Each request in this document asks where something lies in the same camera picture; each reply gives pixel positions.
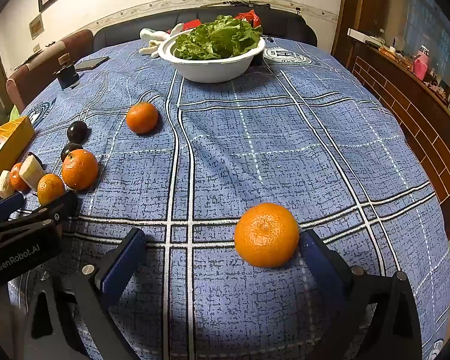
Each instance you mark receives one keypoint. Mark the blue plaid tablecloth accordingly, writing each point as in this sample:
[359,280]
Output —
[247,138]

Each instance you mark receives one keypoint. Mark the large orange mandarin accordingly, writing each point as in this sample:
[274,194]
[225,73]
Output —
[80,169]
[266,234]

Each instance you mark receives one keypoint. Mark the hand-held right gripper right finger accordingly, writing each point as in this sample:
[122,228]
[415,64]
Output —
[322,266]

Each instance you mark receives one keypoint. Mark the small wall sign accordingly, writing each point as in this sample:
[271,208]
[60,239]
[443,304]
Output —
[35,26]

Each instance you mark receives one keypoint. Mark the dark purple plum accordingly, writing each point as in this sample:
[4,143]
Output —
[67,150]
[77,131]

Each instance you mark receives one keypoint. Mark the peeled banana piece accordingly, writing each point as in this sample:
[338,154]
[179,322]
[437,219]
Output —
[32,172]
[3,184]

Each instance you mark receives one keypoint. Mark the pink box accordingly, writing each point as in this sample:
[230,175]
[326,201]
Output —
[420,65]

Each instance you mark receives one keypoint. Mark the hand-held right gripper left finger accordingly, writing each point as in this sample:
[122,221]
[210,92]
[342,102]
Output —
[123,260]

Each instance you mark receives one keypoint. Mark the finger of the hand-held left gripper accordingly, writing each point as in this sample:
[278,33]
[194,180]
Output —
[58,208]
[6,205]

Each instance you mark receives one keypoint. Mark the black desktop device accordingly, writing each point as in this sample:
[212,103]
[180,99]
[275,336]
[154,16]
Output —
[67,77]

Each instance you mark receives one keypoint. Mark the yellow-rimmed white tray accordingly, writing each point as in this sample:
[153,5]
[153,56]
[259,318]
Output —
[11,135]

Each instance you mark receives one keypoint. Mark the black sofa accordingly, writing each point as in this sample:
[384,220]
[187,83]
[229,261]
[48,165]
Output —
[127,32]

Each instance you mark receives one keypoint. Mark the white bowl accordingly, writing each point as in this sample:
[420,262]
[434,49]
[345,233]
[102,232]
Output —
[210,71]

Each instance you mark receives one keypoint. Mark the white cotton glove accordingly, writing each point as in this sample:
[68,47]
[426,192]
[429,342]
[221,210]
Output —
[153,34]
[149,50]

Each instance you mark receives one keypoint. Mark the green lettuce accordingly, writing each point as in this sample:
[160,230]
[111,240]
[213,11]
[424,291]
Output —
[217,37]

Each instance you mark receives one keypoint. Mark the wooden sideboard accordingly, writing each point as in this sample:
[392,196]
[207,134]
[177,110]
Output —
[397,93]

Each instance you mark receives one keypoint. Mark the green cloth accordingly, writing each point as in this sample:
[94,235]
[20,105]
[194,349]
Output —
[14,113]

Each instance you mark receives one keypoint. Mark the brown chair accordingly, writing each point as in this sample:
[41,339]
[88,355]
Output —
[33,73]

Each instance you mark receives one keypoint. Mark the black smartphone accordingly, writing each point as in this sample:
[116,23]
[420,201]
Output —
[92,63]

